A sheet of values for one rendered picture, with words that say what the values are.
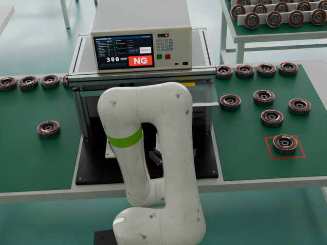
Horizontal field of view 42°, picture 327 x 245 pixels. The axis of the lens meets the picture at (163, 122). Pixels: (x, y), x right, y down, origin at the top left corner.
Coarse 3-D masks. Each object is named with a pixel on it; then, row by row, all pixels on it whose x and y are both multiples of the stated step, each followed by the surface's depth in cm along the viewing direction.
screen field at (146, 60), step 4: (128, 56) 190; (132, 56) 190; (136, 56) 190; (140, 56) 190; (144, 56) 190; (148, 56) 190; (128, 60) 191; (132, 60) 191; (136, 60) 191; (140, 60) 191; (144, 60) 191; (148, 60) 191; (132, 64) 192; (136, 64) 193; (140, 64) 193; (144, 64) 193; (148, 64) 193
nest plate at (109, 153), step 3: (108, 144) 206; (108, 147) 205; (108, 150) 203; (111, 150) 203; (108, 153) 201; (111, 153) 201; (105, 156) 200; (108, 156) 200; (111, 156) 200; (114, 156) 200
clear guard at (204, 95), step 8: (176, 80) 196; (184, 80) 196; (192, 80) 196; (200, 80) 195; (208, 80) 195; (192, 88) 190; (200, 88) 190; (208, 88) 190; (192, 96) 186; (200, 96) 185; (208, 96) 185; (216, 96) 185; (200, 104) 181; (208, 104) 181; (216, 104) 180; (192, 112) 180; (200, 112) 180; (208, 112) 180; (216, 112) 180; (192, 120) 179; (200, 120) 179; (208, 120) 179; (216, 120) 179
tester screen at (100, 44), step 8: (96, 40) 185; (104, 40) 185; (112, 40) 185; (120, 40) 185; (128, 40) 185; (136, 40) 185; (144, 40) 185; (96, 48) 187; (104, 48) 187; (112, 48) 187; (120, 48) 187; (104, 56) 190; (112, 56) 190; (120, 56) 190; (128, 64) 192; (152, 64) 193
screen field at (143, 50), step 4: (128, 48) 187; (132, 48) 187; (136, 48) 187; (140, 48) 188; (144, 48) 188; (148, 48) 188; (128, 52) 189; (132, 52) 189; (136, 52) 189; (140, 52) 189; (144, 52) 189; (148, 52) 189
